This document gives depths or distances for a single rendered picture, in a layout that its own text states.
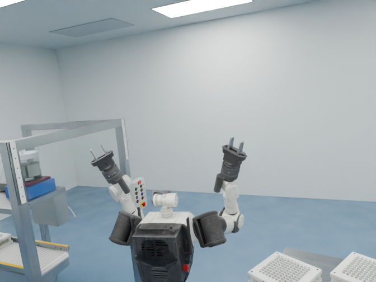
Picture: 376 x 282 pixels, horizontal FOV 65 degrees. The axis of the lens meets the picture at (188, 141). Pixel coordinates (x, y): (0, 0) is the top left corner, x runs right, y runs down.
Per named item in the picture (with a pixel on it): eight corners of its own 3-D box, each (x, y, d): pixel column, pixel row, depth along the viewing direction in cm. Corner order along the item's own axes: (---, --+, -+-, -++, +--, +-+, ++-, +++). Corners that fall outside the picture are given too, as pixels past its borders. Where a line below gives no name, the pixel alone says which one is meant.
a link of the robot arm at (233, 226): (241, 235, 162) (228, 238, 143) (219, 229, 168) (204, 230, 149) (245, 215, 164) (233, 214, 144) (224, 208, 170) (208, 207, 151)
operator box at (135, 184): (147, 205, 264) (144, 177, 260) (137, 212, 249) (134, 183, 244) (141, 205, 266) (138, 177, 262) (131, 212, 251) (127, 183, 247)
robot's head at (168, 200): (175, 213, 140) (174, 196, 138) (155, 213, 142) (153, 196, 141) (179, 207, 146) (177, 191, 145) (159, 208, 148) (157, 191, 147)
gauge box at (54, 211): (70, 219, 197) (65, 191, 194) (58, 226, 187) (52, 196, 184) (46, 216, 206) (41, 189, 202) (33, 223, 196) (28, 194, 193)
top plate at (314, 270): (322, 273, 138) (322, 269, 137) (294, 300, 122) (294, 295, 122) (276, 254, 156) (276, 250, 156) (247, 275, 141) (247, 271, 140)
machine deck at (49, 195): (66, 192, 194) (65, 186, 193) (13, 216, 160) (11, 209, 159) (3, 188, 218) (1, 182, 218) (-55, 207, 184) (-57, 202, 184)
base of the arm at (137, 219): (135, 247, 151) (130, 249, 140) (112, 239, 153) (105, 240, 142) (146, 218, 154) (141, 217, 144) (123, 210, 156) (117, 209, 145)
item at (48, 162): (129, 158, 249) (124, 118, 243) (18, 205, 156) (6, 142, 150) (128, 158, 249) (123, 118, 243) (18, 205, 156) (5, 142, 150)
